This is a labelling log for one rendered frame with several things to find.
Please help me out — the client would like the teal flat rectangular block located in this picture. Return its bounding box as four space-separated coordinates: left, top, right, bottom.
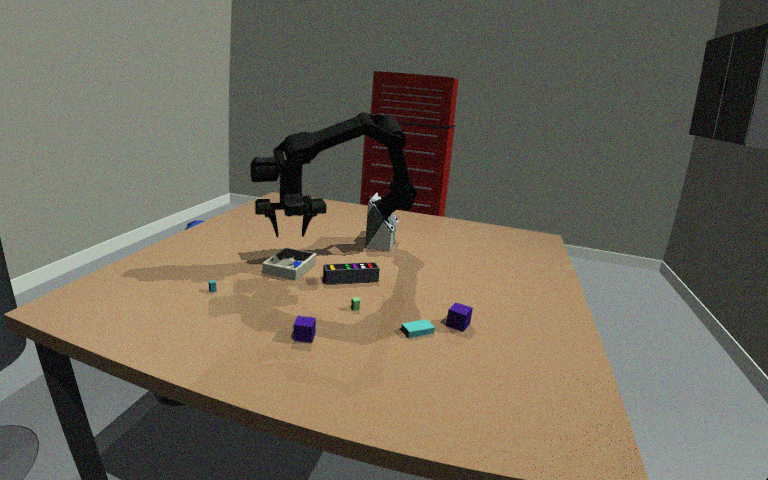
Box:
401 319 435 338

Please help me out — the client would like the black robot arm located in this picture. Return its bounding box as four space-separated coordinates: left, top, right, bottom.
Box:
251 112 417 219

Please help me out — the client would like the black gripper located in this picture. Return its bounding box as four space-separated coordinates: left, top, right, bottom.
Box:
255 180 326 238

